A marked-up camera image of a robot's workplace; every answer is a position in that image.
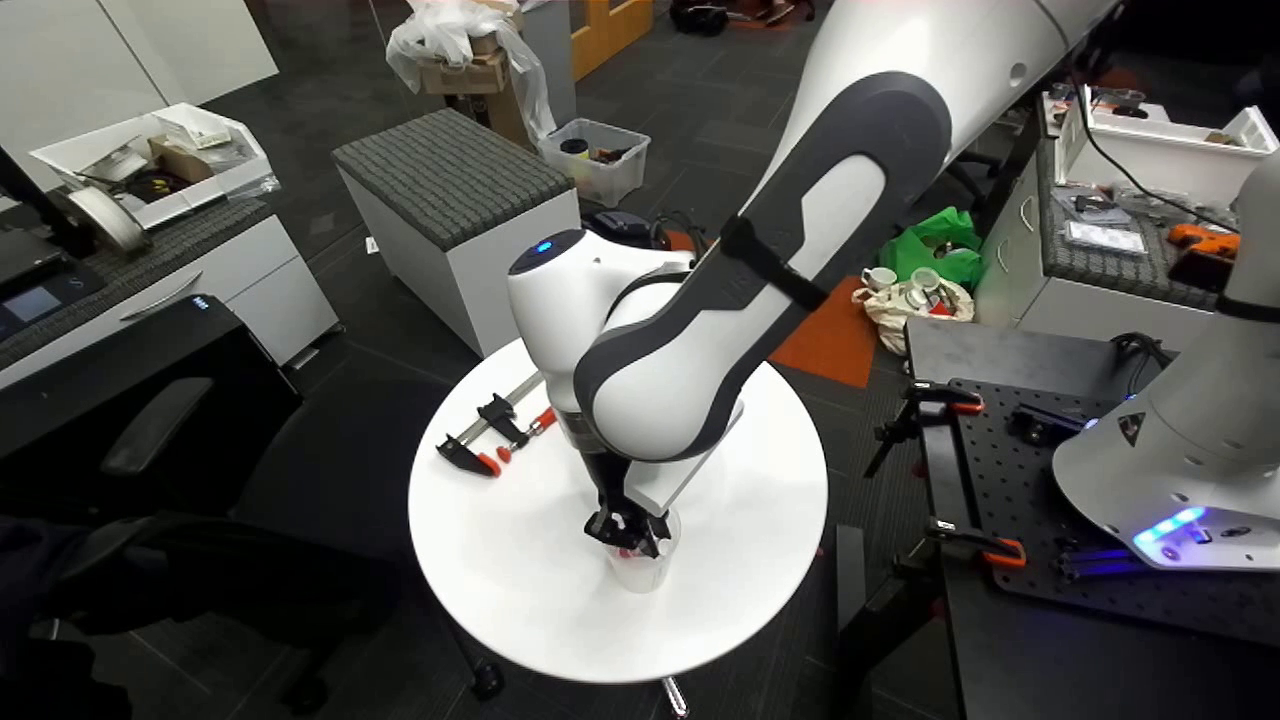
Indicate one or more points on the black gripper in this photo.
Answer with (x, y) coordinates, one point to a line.
(616, 522)

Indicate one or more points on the clear plastic cup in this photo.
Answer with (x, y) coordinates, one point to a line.
(640, 575)

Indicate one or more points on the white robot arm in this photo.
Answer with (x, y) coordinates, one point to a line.
(646, 348)

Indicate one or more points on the round white table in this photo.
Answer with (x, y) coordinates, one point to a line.
(540, 575)

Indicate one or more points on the orange black bar clamp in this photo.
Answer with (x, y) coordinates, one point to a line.
(492, 416)

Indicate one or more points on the orange clamp far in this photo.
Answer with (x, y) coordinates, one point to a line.
(919, 411)

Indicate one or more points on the clear plastic bin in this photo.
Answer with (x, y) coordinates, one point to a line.
(606, 162)

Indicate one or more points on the grey top white cabinet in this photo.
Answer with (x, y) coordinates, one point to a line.
(448, 205)

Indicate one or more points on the orange clamp near table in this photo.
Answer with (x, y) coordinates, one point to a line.
(1007, 552)

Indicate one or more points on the black perforated mounting board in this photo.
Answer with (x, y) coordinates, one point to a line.
(1070, 563)

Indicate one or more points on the green bag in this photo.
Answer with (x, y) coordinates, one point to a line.
(941, 241)

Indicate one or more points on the black office chair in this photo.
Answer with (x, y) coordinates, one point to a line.
(172, 475)

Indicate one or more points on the white printer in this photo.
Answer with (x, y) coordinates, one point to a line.
(164, 162)

